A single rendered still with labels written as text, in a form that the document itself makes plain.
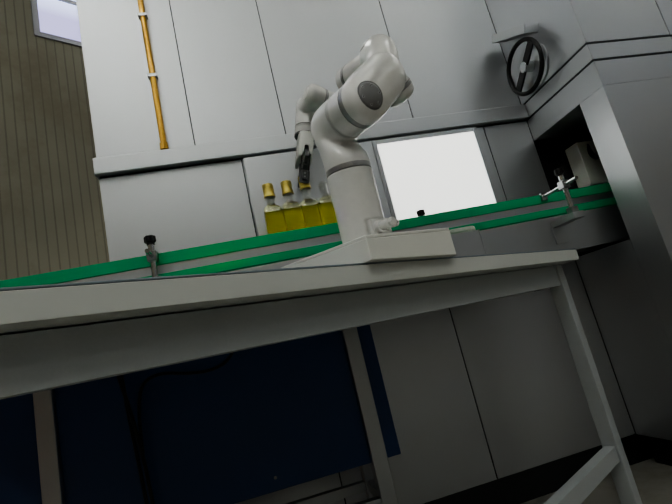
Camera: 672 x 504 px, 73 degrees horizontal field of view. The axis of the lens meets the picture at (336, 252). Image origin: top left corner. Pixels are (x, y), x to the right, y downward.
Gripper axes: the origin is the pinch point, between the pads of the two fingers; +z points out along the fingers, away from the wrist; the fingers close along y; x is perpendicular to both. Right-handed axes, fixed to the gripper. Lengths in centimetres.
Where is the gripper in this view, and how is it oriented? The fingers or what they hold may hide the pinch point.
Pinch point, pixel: (303, 179)
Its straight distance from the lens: 146.2
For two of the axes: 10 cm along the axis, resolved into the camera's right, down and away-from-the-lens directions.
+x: 9.8, 0.8, 1.7
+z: -0.3, 9.7, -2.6
